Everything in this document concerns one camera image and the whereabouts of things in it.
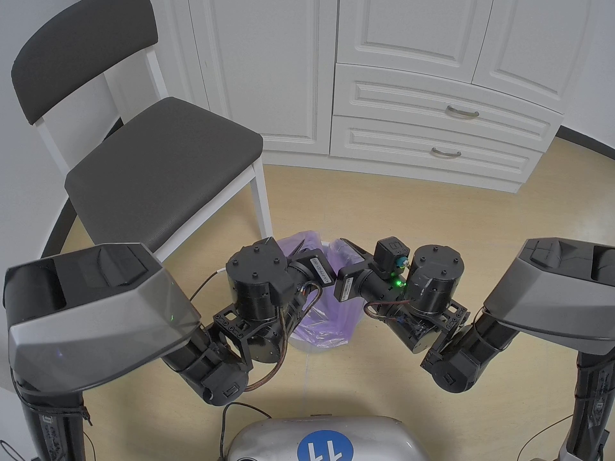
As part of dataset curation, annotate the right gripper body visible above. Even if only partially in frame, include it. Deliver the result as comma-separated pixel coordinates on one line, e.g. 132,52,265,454
335,263,404,303

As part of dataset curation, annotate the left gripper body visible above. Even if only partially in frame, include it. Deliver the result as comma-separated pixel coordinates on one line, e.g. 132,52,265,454
287,250,336,289

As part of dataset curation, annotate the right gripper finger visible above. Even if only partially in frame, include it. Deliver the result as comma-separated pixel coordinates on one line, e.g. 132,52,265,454
340,238,374,268

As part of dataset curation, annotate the purple plastic bag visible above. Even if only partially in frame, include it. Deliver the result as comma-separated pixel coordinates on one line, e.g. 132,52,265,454
276,230,364,342

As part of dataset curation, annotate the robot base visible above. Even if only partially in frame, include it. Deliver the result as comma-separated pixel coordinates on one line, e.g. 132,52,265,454
230,416,428,461

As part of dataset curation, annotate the white trash bin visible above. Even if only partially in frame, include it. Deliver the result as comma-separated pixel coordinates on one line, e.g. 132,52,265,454
286,239,362,353

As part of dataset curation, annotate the grey and white chair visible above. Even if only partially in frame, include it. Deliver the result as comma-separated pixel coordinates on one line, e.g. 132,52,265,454
11,0,276,264

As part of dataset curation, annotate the white wardrobe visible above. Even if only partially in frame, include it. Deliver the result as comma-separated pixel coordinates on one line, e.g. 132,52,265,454
77,0,594,195

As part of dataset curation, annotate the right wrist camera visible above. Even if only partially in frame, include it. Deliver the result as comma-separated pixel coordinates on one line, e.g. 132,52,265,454
374,236,412,278

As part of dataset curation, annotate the black cable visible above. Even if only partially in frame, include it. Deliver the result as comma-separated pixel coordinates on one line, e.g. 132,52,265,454
219,401,274,461

